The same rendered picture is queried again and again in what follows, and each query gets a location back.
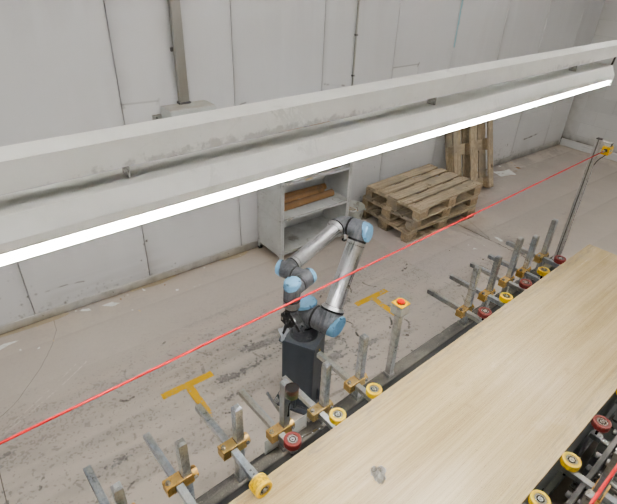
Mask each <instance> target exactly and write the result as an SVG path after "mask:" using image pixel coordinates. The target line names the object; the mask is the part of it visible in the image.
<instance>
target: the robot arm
mask: <svg viewBox="0 0 617 504"><path fill-rule="evenodd" d="M342 235H348V240H347V243H346V246H345V248H344V251H343V254H342V257H341V260H340V263H339V265H338V268H337V271H336V274H335V277H334V280H336V279H338V278H340V277H343V276H345V275H347V274H349V273H351V272H353V271H355V270H356V268H357V265H358V263H359V260H360V257H361V254H362V251H363V249H364V246H365V244H366V242H369V241H370V240H371V238H372V235H373V226H372V225H371V224H370V223H368V222H366V221H363V220H360V219H357V218H354V217H351V216H341V217H336V218H334V219H332V220H330V221H329V222H328V224H327V227H326V228H324V229H323V230H322V231H321V232H320V233H318V234H317V235H316V236H315V237H313V238H312V239H311V240H310V241H309V242H307V243H306V244H305V245H304V246H302V247H301V248H300V249H299V250H298V251H296V252H295V253H294V254H293V255H292V256H290V257H289V258H287V259H286V260H285V261H284V260H283V259H281V260H279V261H278V262H277V263H276V266H275V273H276V275H278V276H279V277H282V278H284V279H285V280H284V284H283V305H284V304H287V303H289V302H291V301H293V300H295V299H297V298H299V297H301V293H302V292H303V291H305V290H306V289H307V288H308V287H310V286H311V285H313V284H314V283H315V282H316V279H317V276H316V273H315V271H314V270H313V269H311V268H305V269H302V268H301V267H302V266H303V265H304V264H305V263H307V262H308V261H309V260H310V259H311V258H312V257H313V256H315V255H316V254H317V253H318V252H319V251H320V250H322V249H323V248H324V247H325V246H326V245H327V244H329V243H330V242H331V241H332V240H333V239H334V238H335V237H340V236H342ZM354 274H355V273H353V274H351V275H349V276H347V277H345V278H343V279H341V280H339V281H337V282H335V283H333V284H332V285H331V288H330V291H329V294H328V297H327V299H326V302H324V303H322V304H321V306H320V305H318V304H317V299H316V298H315V297H314V296H311V295H308V296H306V297H304V298H302V299H300V300H298V301H295V302H293V303H291V304H289V305H287V306H285V307H284V308H285V311H284V312H283V313H281V321H282V322H283V323H284V324H285V325H284V327H283V328H279V329H278V331H279V333H280V335H281V342H282V341H284V340H285V337H286V335H287V333H288V332H289V327H290V335H291V337H292V338H293V339H294V340H296V341H298V342H311V341H313V340H315V339H316V338H317V337H318V334H319V332H321V333H323V334H325V335H327V336H330V337H336V336H338V335H339V334H340V333H341V331H342V330H343V328H344V326H345V323H346V318H345V317H344V316H343V314H344V310H343V305H344V302H345V299H346V296H347V294H348V291H349V288H350V285H351V282H352V280H353V277H354ZM334 280H333V281H334ZM282 317H283V320H282Z"/></svg>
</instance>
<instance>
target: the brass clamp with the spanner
mask: <svg viewBox="0 0 617 504"><path fill-rule="evenodd" d="M294 428H295V423H294V421H293V419H292V418H290V424H289V425H288V426H286V427H285V428H283V426H282V425H281V424H280V423H279V422H278V423H277V424H275V425H274V426H272V427H270V428H269V429H267V430H266V438H267V439H268V440H269V441H270V442H271V443H272V444H274V443H275V442H277V441H278V440H279V439H278V436H279V434H281V433H282V432H285V434H287V433H288V432H291V431H292V429H294ZM271 429H273V431H274V433H273V434H270V433H269V431H270V430H271Z"/></svg>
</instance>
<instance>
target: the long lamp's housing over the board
mask: <svg viewBox="0 0 617 504"><path fill-rule="evenodd" d="M568 69H569V68H566V69H561V70H557V71H552V72H548V73H543V74H539V75H534V76H530V77H526V78H521V79H517V80H512V81H508V82H503V83H499V84H494V85H490V86H486V87H481V88H477V89H472V90H468V91H463V92H459V93H454V94H450V95H445V96H441V97H437V99H436V105H432V104H428V103H427V100H423V101H419V102H414V103H410V104H405V105H401V106H397V107H392V108H388V109H383V110H379V111H374V112H370V113H365V114H361V115H356V116H352V117H348V118H343V119H339V120H334V121H330V122H325V123H321V124H316V125H312V126H308V127H303V128H299V129H294V130H290V131H285V132H281V133H276V134H272V135H267V136H263V137H259V138H254V139H250V140H245V141H241V142H236V143H232V144H227V145H223V146H218V147H214V148H210V149H205V150H201V151H196V152H192V153H187V154H183V155H178V156H174V157H170V158H165V159H161V160H156V161H152V162H147V163H143V164H138V165H134V166H129V168H130V174H131V178H128V177H127V176H126V175H125V174H123V171H122V168H121V169H116V170H112V171H107V172H103V173H98V174H94V175H89V176H85V177H81V178H76V179H72V180H67V181H63V182H58V183H54V184H49V185H45V186H40V187H36V188H32V189H27V190H23V191H18V192H14V193H9V194H5V195H0V255H2V254H6V253H9V252H13V251H16V250H20V249H23V248H27V247H30V246H34V245H37V244H41V243H44V242H48V241H51V240H55V239H58V238H62V237H65V236H69V235H72V234H76V233H79V232H83V231H86V230H90V229H93V228H97V227H100V226H103V225H107V224H110V223H114V222H117V221H121V220H124V219H128V218H131V217H135V216H138V215H142V214H145V213H149V212H152V211H156V210H159V209H163V208H166V207H170V206H173V205H177V204H180V203H184V202H187V201H191V200H194V199H198V198H201V197H205V196H208V195H211V194H215V193H218V192H222V191H225V190H229V189H232V188H236V187H239V186H243V185H246V184H250V183H253V182H257V181H260V180H264V179H267V178H271V177H274V176H278V175H281V174H285V173H288V172H292V171H295V170H299V169H302V168H306V167H309V166H313V165H316V164H319V163H323V162H326V161H330V160H333V159H337V158H340V157H344V156H347V155H351V154H354V153H358V152H361V151H365V150H368V149H372V148H375V147H379V146H382V145H386V144H389V143H393V142H396V141H400V140H403V139H407V138H410V137H414V136H417V135H421V134H424V133H427V132H431V131H434V130H438V129H441V128H445V127H448V126H452V125H455V124H459V123H462V122H466V121H469V120H473V119H476V118H480V117H483V116H487V115H490V114H494V113H497V112H501V111H504V110H508V109H511V108H515V107H518V106H522V105H525V104H529V103H532V102H535V101H539V100H542V99H546V98H549V97H553V96H556V95H560V94H563V93H567V92H570V91H574V90H577V89H581V88H584V87H588V86H591V85H595V84H598V83H602V82H605V81H609V83H608V85H611V83H612V80H613V79H614V76H615V73H614V67H613V65H609V64H603V63H597V62H592V63H588V64H583V65H579V66H577V69H576V72H574V71H569V70H568Z"/></svg>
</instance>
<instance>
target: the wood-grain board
mask: <svg viewBox="0 0 617 504"><path fill-rule="evenodd" d="M616 390H617V255H615V254H613V253H610V252H608V251H605V250H603V249H600V248H598V247H595V246H593V245H590V244H589V245H587V246H586V247H585V248H583V249H582V250H580V251H579V252H578V253H576V254H575V255H574V256H572V257H571V258H569V259H568V260H567V261H565V262H564V263H562V264H561V265H560V266H558V267H557V268H555V269H554V270H553V271H551V272H550V273H548V274H547V275H546V276H544V277H543V278H541V279H540V280H539V281H537V282H536V283H535V284H533V285H532V286H530V287H529V288H528V289H526V290H525V291H523V292H522V293H521V294H519V295H518V296H516V297H515V298H514V299H512V300H511V301H509V302H508V303H507V304H505V305H504V306H503V307H501V308H500V309H498V310H497V311H496V312H494V313H493V314H491V315H490V316H489V317H487V318H486V319H484V320H483V321H482V322H480V323H479V324H477V325H476V326H475V327H473V328H472V329H470V330H469V331H468V332H466V333H465V334H464V335H462V336H461V337H459V338H458V339H457V340H455V341H454V342H452V343H451V344H450V345H448V346H447V347H445V348H444V349H443V350H441V351H440V352H438V353H437V354H436V355H434V356H433V357H432V358H430V359H429V360H427V361H426V362H425V363H423V364H422V365H420V366H419V367H418V368H416V369H415V370H413V371H412V372H411V373H409V374H408V375H406V376H405V377H404V378H402V379H401V380H399V381H398V382H397V383H395V384H394V385H393V386H391V387H390V388H388V389H387V390H386V391H384V392H383V393H381V394H380V395H379V396H377V397H376V398H374V399H373V400H372V401H370V402H369V403H367V404H366V405H365V406H363V407H362V408H361V409H359V410H358V411H356V412H355V413H354V414H352V415H351V416H349V417H348V418H347V419H345V420H344V421H342V422H341V423H340V424H338V425H337V426H335V427H334V428H333V429H331V430H330V431H329V432H327V433H326V434H324V435H323V436H322V437H320V438H319V439H317V440H316V441H315V442H313V443H312V444H310V445H309V446H308V447H306V448H305V449H303V450H302V451H301V452H299V453H298V454H296V455H295V456H294V457H292V458H291V459H290V460H288V461H287V462H285V463H284V464H283V465H281V466H280V467H278V468H277V469H276V470H274V471H273V472H271V473H270V474H269V475H267V477H268V478H269V479H270V480H271V482H272V483H273V485H272V488H271V490H270V491H269V493H268V494H267V495H265V496H264V497H262V498H259V499H258V498H256V496H255V495H254V494H253V493H252V491H251V490H250V489H248V490H246V491H245V492H244V493H242V494H241V495H239V496H238V497H237V498H235V499H234V500H232V501H231V502H230V503H228V504H523V503H524V501H525V500H526V499H527V498H528V497H529V495H530V493H531V491H533V490H534V489H535V488H536V487H537V486H538V485H539V483H540V482H541V481H542V480H543V479H544V477H545V476H546V475H547V474H548V473H549V471H550V470H551V469H552V468H553V466H554V465H555V464H556V463H557V462H558V460H559V459H560V458H561V456H562V454H563V453H564V452H566V451H567V450H568V448H569V447H570V446H571V445H572V444H573V442H574V441H575V440H576V439H577V438H578V436H579V435H580V434H581V433H582V431H583V430H584V429H585V428H586V427H587V425H588V424H589V423H590V422H591V421H592V419H593V417H594V416H595V415H597V413H598V412H599V411H600V410H601V409H602V407H603V406H604V405H605V404H606V403H607V401H608V400H609V399H610V398H611V396H612V395H613V394H614V393H615V392H616ZM380 465H382V466H383V467H385V468H386V473H385V476H386V480H385V481H384V483H383V484H381V483H380V484H378V483H377V482H376V481H375V480H374V477H373V476H371V471H370V469H371V468H372V466H375V467H378V466H380Z"/></svg>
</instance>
